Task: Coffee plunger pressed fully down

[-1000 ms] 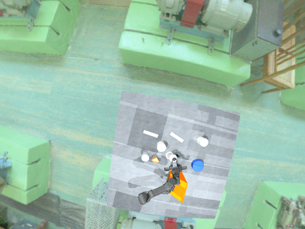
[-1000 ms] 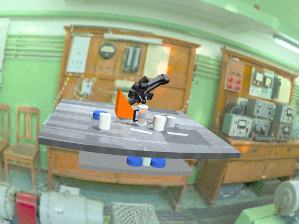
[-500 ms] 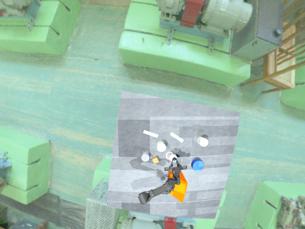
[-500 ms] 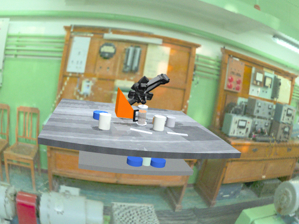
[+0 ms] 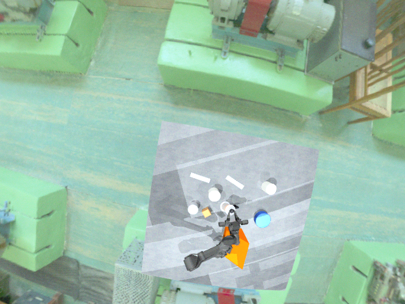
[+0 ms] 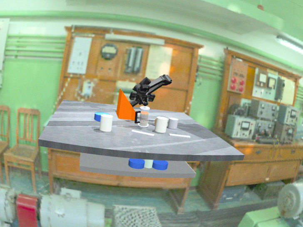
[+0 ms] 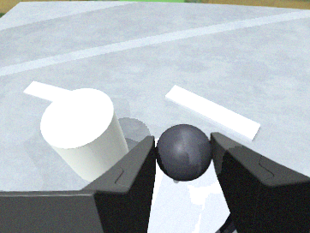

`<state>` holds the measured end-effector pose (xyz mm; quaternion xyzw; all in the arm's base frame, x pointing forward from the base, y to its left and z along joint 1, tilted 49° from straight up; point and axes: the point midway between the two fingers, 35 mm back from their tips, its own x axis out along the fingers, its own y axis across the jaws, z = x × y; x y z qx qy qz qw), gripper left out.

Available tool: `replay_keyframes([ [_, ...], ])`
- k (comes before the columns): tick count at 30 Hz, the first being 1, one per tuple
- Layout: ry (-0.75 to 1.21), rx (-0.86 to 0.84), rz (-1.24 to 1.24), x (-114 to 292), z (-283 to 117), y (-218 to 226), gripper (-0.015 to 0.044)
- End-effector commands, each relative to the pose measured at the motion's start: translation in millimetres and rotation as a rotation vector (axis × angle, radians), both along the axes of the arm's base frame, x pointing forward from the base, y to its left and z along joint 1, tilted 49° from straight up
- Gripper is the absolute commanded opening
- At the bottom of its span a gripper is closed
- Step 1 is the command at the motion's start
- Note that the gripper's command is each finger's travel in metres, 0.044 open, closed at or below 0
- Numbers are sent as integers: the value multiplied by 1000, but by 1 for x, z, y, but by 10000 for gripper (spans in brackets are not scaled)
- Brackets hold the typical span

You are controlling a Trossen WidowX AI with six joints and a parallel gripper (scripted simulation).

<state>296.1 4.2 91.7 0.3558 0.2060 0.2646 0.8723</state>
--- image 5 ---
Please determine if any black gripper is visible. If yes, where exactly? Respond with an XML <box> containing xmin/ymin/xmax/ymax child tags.
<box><xmin>219</xmin><ymin>210</ymin><xmax>248</xmax><ymax>235</ymax></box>

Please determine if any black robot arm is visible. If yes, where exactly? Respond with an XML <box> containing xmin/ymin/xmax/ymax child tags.
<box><xmin>184</xmin><ymin>222</ymin><xmax>240</xmax><ymax>272</ymax></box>

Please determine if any white flat bar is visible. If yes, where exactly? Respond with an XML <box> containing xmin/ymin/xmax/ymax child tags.
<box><xmin>227</xmin><ymin>176</ymin><xmax>243</xmax><ymax>189</ymax></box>
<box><xmin>190</xmin><ymin>173</ymin><xmax>210</xmax><ymax>183</ymax></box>

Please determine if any light grey cylinder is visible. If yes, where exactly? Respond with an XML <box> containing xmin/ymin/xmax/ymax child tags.
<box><xmin>188</xmin><ymin>202</ymin><xmax>198</xmax><ymax>214</ymax></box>

